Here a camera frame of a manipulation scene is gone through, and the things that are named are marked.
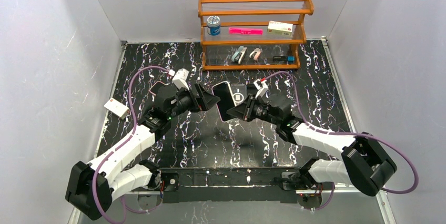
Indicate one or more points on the pink plastic ruler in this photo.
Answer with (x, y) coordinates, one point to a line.
(245, 31)

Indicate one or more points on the clear phone case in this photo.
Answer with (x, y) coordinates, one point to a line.
(239, 93)

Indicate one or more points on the pink case phone left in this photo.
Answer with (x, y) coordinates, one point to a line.
(155, 88)

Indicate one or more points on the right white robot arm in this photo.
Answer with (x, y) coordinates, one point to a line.
(359, 160)

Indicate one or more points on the dark phone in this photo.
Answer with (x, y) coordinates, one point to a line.
(224, 92)

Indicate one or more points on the white cardboard box on shelf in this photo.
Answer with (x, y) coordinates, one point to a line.
(280, 28)

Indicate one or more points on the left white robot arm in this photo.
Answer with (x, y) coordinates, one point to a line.
(93, 186)

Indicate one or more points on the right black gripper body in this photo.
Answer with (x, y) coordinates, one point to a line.
(249, 107)

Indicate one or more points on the black motor mount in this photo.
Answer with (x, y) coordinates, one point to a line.
(169, 181)
(309, 192)

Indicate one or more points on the left black motor mount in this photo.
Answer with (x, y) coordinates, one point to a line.
(169, 181)

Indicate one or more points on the blue white round jar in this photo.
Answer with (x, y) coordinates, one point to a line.
(213, 25)

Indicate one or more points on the pink white stapler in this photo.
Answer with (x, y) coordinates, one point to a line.
(254, 55)

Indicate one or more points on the orange wooden shelf rack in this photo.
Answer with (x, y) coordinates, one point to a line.
(218, 50)

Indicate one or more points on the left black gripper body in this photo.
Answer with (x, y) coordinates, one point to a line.
(199, 97)

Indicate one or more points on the right black motor mount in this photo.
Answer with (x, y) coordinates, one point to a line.
(309, 192)

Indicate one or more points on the white box with red label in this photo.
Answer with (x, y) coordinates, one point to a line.
(117, 108)

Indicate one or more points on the black blue small device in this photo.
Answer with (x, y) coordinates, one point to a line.
(288, 59)

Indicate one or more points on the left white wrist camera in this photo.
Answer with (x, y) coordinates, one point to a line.
(179, 78)

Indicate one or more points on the blue grey stapler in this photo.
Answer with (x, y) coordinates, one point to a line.
(239, 54)

